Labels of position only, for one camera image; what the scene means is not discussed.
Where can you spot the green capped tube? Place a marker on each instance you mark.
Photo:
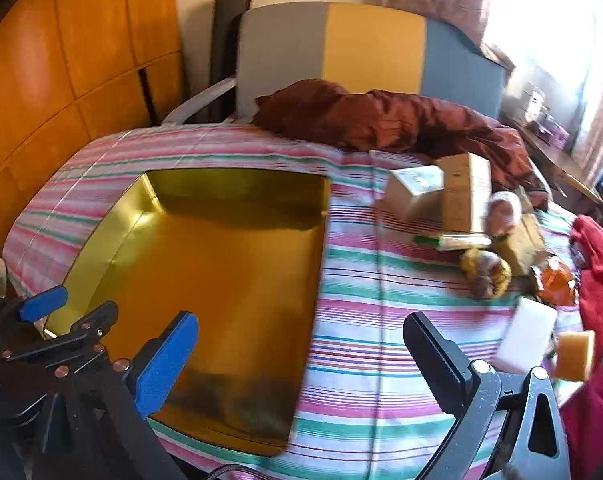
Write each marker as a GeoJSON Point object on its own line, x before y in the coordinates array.
{"type": "Point", "coordinates": [451, 242]}

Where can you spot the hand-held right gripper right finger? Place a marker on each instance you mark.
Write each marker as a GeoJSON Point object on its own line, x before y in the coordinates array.
{"type": "Point", "coordinates": [436, 360]}

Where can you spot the pale striped curtain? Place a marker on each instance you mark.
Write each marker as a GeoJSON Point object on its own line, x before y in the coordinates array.
{"type": "Point", "coordinates": [601, 110]}

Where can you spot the black rolled mat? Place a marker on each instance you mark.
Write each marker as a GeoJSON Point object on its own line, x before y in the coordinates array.
{"type": "Point", "coordinates": [226, 35]}

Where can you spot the purple box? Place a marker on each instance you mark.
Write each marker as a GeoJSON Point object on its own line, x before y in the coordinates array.
{"type": "Point", "coordinates": [555, 132]}

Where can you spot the red fleece garment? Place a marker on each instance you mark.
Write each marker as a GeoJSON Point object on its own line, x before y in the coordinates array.
{"type": "Point", "coordinates": [601, 280]}

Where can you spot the small white box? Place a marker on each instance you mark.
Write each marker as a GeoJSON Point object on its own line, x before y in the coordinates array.
{"type": "Point", "coordinates": [411, 185]}

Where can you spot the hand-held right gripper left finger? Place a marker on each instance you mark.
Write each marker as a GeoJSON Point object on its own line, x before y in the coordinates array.
{"type": "Point", "coordinates": [166, 365]}

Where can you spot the wooden side desk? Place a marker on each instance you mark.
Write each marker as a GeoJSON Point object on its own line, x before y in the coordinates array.
{"type": "Point", "coordinates": [546, 155]}

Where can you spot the wooden wardrobe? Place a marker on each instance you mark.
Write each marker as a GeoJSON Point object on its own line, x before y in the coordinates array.
{"type": "Point", "coordinates": [56, 85]}

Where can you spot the orange packet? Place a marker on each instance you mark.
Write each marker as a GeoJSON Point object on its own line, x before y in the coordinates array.
{"type": "Point", "coordinates": [556, 280]}

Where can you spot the white box on desk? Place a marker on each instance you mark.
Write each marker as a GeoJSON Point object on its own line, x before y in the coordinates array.
{"type": "Point", "coordinates": [531, 102]}

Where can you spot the tall cream box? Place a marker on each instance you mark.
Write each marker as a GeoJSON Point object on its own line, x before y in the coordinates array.
{"type": "Point", "coordinates": [464, 195]}

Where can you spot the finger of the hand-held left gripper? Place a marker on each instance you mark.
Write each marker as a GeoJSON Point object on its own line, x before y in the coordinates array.
{"type": "Point", "coordinates": [44, 302]}
{"type": "Point", "coordinates": [99, 317]}

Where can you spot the rust brown jacket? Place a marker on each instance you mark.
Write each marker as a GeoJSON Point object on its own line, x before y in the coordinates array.
{"type": "Point", "coordinates": [381, 120]}

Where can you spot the white sponge block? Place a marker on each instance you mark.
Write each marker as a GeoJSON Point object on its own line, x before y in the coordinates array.
{"type": "Point", "coordinates": [526, 332]}

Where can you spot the yellow brown sock ball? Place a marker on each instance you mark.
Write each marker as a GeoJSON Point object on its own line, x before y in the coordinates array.
{"type": "Point", "coordinates": [486, 272]}

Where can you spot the striped bed sheet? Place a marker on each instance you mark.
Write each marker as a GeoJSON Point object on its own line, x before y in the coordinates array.
{"type": "Point", "coordinates": [361, 340]}

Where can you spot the gold metal tray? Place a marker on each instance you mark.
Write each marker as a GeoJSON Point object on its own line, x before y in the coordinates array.
{"type": "Point", "coordinates": [221, 285]}

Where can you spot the white bed rail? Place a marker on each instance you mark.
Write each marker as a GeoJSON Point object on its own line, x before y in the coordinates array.
{"type": "Point", "coordinates": [196, 100]}

